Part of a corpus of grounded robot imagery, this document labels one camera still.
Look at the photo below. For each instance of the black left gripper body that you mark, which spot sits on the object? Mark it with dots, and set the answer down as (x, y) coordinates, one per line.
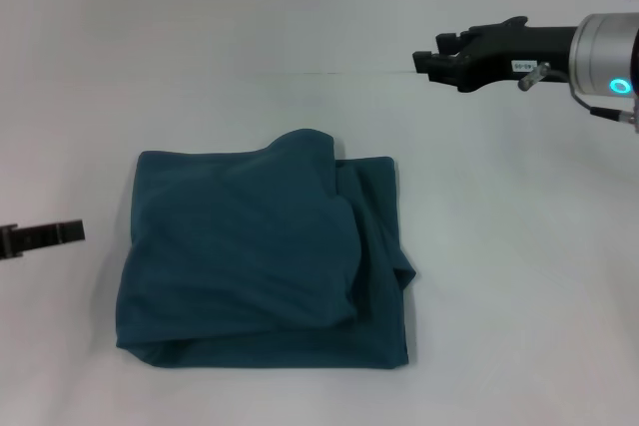
(5, 241)

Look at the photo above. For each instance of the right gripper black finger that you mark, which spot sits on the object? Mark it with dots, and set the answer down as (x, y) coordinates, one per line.
(454, 41)
(439, 69)

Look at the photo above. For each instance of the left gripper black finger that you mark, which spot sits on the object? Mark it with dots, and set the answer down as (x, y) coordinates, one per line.
(50, 236)

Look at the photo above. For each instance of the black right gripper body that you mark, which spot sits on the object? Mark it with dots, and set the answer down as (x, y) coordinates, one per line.
(514, 54)

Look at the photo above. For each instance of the teal blue shirt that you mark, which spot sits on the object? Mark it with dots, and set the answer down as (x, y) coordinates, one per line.
(249, 256)

